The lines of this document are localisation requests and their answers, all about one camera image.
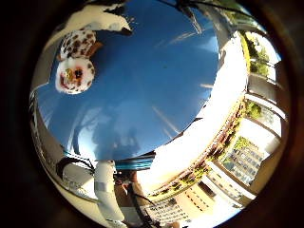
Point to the blue ribbed metal block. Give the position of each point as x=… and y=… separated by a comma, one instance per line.
x=134, y=164

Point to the spotted owl plush toy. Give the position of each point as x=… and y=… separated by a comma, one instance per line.
x=76, y=69

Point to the black looped wiring harness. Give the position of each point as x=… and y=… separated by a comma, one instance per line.
x=61, y=164

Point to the white-framed glass window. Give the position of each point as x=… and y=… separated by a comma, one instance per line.
x=266, y=88

